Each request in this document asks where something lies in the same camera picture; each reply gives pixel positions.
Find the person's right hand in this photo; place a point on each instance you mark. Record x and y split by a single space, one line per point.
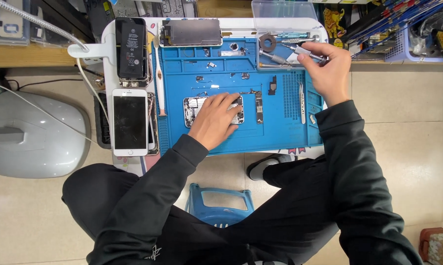
328 75

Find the person's left hand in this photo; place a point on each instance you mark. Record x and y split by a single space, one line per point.
210 123

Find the person's right fingers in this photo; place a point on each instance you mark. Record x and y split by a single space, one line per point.
315 55

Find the silver precision screwdriver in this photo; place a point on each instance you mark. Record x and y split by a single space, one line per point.
305 52

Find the silver phone chassis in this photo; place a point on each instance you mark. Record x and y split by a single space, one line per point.
192 110

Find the yellow elephant print packet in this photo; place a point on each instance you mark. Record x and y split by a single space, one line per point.
333 24

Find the silver knurled screwdriver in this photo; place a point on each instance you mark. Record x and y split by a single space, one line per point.
274 58

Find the clear plastic tool box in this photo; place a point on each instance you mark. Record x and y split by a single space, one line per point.
280 22

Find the grey round tape roll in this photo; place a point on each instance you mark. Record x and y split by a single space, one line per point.
267 42

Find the silver tweezers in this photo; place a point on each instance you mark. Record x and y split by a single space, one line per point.
302 103

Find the small black speaker module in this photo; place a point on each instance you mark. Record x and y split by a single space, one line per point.
273 85

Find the phone logic board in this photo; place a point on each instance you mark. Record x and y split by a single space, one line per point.
259 107

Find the white folding table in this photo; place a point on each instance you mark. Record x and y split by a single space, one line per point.
239 27

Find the blue silicone repair mat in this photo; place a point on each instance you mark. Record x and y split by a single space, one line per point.
273 125

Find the bundle of blue red rods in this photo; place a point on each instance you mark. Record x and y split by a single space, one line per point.
398 22

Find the lavender plastic basket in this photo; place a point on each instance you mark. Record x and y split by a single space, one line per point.
409 48

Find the person's foot in grey sock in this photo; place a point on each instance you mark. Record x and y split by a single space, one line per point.
267 166

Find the phone screen back panel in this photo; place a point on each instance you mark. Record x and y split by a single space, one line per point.
191 32

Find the white pink brush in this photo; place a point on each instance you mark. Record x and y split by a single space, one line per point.
159 77

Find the stack of opened phones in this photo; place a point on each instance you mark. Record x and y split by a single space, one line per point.
150 121

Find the blue plastic stool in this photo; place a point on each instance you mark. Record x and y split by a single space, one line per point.
219 206

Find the black phone battery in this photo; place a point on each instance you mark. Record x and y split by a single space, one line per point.
132 48

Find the white phone with black screen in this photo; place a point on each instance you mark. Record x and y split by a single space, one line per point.
130 122

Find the person's legs in black trousers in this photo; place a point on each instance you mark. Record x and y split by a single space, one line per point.
192 221

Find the brown box with cloth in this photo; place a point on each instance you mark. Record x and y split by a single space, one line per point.
439 244

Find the white desk lamp base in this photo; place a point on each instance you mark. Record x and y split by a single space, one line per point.
34 136

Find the small metal bracket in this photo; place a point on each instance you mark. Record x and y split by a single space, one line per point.
312 119

